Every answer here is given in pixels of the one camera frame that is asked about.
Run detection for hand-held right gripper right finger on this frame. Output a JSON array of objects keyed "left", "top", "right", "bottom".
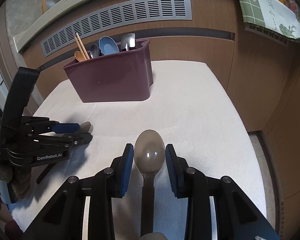
[{"left": 165, "top": 144, "right": 282, "bottom": 240}]

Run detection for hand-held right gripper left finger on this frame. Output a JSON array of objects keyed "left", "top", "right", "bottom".
[{"left": 25, "top": 143, "right": 135, "bottom": 240}]

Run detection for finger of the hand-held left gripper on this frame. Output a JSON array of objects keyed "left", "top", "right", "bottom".
[
  {"left": 27, "top": 132, "right": 93, "bottom": 153},
  {"left": 21, "top": 116, "right": 81, "bottom": 137}
]

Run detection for grey plastic spoon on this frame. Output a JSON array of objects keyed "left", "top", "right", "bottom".
[
  {"left": 36, "top": 121, "right": 93, "bottom": 183},
  {"left": 134, "top": 129, "right": 167, "bottom": 240}
]

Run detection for purple utensil caddy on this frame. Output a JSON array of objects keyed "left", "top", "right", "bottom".
[{"left": 63, "top": 39, "right": 154, "bottom": 103}]

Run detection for wooden chopstick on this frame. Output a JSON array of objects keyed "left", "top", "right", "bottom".
[
  {"left": 76, "top": 33, "right": 90, "bottom": 60},
  {"left": 75, "top": 36, "right": 87, "bottom": 61}
]

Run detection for blue spoon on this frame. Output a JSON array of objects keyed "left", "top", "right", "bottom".
[{"left": 99, "top": 36, "right": 120, "bottom": 56}]

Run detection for metal shovel spoon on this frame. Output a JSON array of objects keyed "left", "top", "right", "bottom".
[{"left": 121, "top": 33, "right": 136, "bottom": 51}]

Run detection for person's left hand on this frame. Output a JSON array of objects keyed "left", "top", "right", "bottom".
[{"left": 0, "top": 159, "right": 32, "bottom": 199}]

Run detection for white tablecloth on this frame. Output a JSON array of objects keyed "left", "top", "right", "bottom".
[{"left": 9, "top": 60, "right": 268, "bottom": 240}]

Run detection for wooden cabinet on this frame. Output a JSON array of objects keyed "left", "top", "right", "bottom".
[{"left": 0, "top": 0, "right": 300, "bottom": 240}]

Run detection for small grey vent grille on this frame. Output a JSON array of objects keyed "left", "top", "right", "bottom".
[{"left": 244, "top": 22, "right": 290, "bottom": 47}]

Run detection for green checked cloth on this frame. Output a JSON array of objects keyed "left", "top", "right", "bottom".
[{"left": 232, "top": 0, "right": 300, "bottom": 46}]

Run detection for red snack bag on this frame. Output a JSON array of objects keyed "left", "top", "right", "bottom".
[{"left": 281, "top": 0, "right": 299, "bottom": 12}]

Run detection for yellow ring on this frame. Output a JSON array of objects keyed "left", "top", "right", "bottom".
[{"left": 41, "top": 0, "right": 65, "bottom": 12}]

